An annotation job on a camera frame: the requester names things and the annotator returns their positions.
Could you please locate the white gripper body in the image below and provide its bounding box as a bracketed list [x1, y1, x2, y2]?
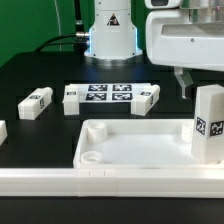
[145, 0, 224, 71]

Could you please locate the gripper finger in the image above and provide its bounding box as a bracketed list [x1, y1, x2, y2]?
[174, 67, 193, 99]

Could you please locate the white desk top tray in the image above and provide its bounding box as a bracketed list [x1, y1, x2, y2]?
[73, 119, 224, 169]

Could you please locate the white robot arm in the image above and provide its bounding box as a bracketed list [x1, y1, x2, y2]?
[85, 0, 224, 89]

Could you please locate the white block left edge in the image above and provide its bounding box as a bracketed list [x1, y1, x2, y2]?
[0, 120, 7, 146]

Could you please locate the white marker base plate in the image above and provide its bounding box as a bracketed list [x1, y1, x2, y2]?
[78, 83, 150, 103]

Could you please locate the black cable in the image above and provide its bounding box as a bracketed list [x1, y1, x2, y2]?
[34, 31, 90, 54]

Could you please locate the white front rail fence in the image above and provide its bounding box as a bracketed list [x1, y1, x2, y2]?
[0, 168, 224, 198]

